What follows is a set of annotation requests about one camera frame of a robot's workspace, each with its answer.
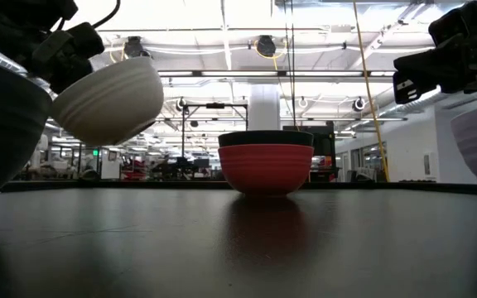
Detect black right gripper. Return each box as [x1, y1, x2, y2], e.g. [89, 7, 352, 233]
[392, 0, 477, 105]

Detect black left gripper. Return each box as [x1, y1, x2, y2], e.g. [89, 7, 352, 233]
[0, 0, 105, 94]

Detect white ribbed bowl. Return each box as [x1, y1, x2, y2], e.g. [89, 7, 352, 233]
[51, 56, 165, 147]

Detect black ribbed bowl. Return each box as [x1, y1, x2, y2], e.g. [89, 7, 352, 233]
[218, 130, 315, 148]
[0, 55, 53, 202]

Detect red ribbed bowl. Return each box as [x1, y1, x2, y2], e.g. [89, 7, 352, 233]
[217, 143, 315, 195]

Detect white cabinet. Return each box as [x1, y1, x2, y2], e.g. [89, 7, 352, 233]
[100, 148, 122, 180]

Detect dark cabinet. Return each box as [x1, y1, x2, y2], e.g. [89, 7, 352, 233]
[282, 123, 341, 183]

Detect red cart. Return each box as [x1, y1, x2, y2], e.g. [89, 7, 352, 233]
[120, 159, 148, 181]

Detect white pillar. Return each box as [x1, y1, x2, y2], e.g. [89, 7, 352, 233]
[248, 84, 281, 132]

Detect long ceiling light strip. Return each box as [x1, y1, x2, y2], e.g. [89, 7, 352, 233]
[157, 70, 395, 79]

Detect yellow cable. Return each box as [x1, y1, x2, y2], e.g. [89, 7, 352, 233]
[352, 0, 391, 183]

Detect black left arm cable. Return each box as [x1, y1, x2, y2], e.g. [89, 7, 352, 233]
[93, 0, 122, 30]

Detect grey wall panel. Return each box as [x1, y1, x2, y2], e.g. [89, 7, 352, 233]
[422, 151, 438, 177]

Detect black hanging cable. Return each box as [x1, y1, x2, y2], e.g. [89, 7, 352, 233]
[283, 0, 298, 129]

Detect black aluminium table frame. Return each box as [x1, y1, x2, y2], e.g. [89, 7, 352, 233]
[0, 180, 477, 196]

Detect black metal stand frame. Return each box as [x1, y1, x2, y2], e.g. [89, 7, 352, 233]
[181, 102, 250, 158]

